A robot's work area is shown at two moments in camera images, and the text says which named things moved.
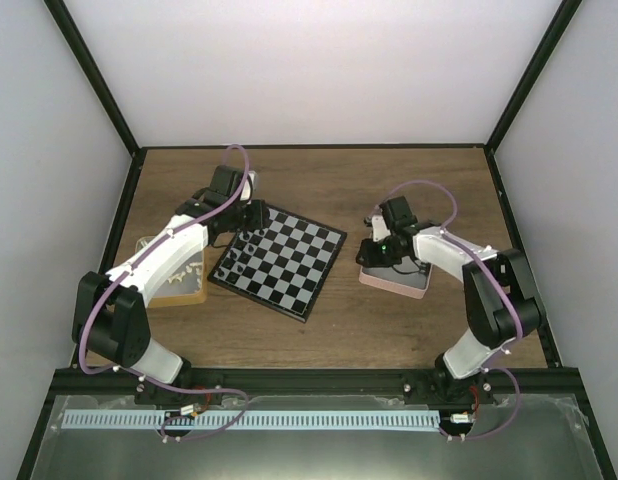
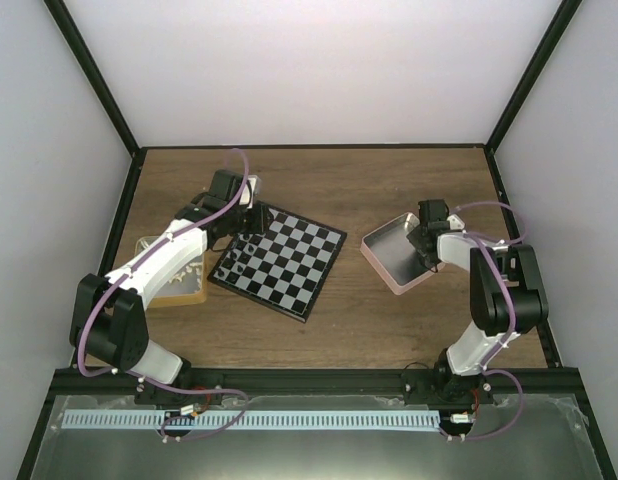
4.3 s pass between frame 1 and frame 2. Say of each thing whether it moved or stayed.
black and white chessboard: stayed
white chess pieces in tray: stayed
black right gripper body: moved
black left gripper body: stayed
